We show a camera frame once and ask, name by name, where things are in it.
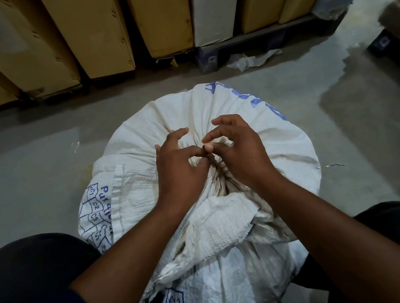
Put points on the person's right forearm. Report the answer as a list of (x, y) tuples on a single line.
[(338, 245)]

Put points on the person's left thumb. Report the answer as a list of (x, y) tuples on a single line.
[(200, 163)]

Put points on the person's left forearm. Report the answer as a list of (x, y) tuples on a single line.
[(133, 267)]

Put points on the person's right middle finger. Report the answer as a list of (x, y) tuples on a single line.
[(226, 119)]

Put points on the person's right hand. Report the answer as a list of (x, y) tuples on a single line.
[(245, 155)]

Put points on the person's right thumb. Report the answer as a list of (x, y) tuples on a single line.
[(217, 149)]

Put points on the dark blue pallet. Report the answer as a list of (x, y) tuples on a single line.
[(246, 45), (394, 52)]

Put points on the person's left hand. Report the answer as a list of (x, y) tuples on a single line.
[(175, 175)]

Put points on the person's left middle finger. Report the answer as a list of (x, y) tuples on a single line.
[(176, 136)]

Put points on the crumpled white plastic scrap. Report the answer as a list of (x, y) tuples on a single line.
[(247, 61)]

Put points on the person's left leg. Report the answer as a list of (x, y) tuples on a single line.
[(32, 288)]

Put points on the white woven sack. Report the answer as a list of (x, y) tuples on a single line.
[(267, 149)]

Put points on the row of brown cardboard boxes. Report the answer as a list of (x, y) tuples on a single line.
[(91, 32)]

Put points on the small thread scrap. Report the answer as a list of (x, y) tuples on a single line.
[(335, 165)]

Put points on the white cardboard box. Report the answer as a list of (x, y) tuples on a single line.
[(215, 9)]

